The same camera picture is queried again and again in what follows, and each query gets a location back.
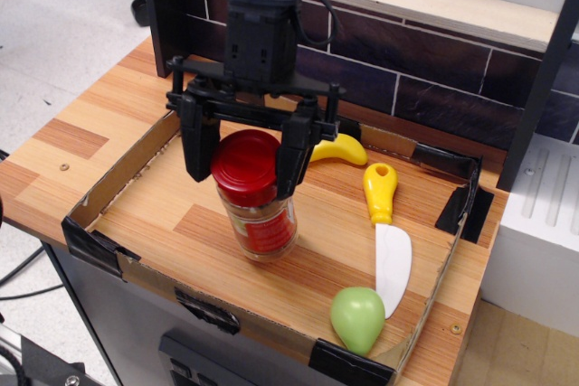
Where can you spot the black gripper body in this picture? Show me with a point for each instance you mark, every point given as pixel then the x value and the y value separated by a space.
pixel 256 84

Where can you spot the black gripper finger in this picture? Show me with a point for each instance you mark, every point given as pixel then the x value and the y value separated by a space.
pixel 300 133
pixel 200 132

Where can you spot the red-lidded basil spice bottle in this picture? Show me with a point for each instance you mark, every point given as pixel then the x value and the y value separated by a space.
pixel 244 170

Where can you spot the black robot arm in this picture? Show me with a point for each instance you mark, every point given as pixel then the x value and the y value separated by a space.
pixel 255 85

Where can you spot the cardboard fence with black tape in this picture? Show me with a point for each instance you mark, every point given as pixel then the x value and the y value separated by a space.
pixel 151 252

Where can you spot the yellow toy banana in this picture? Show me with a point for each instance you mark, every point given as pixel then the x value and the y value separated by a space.
pixel 344 147

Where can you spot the black caster wheel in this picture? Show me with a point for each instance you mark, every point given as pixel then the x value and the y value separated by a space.
pixel 139 11

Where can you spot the green toy pear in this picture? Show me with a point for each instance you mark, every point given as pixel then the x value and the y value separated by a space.
pixel 357 316

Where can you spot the dark brick-pattern back panel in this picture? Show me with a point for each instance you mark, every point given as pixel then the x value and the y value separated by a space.
pixel 464 67

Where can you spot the yellow-handled white toy knife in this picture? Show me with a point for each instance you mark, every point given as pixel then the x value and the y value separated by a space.
pixel 393 245

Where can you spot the black metal bracket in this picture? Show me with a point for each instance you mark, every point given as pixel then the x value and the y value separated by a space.
pixel 25 363

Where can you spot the black vertical post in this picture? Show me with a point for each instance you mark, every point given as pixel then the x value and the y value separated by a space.
pixel 539 93

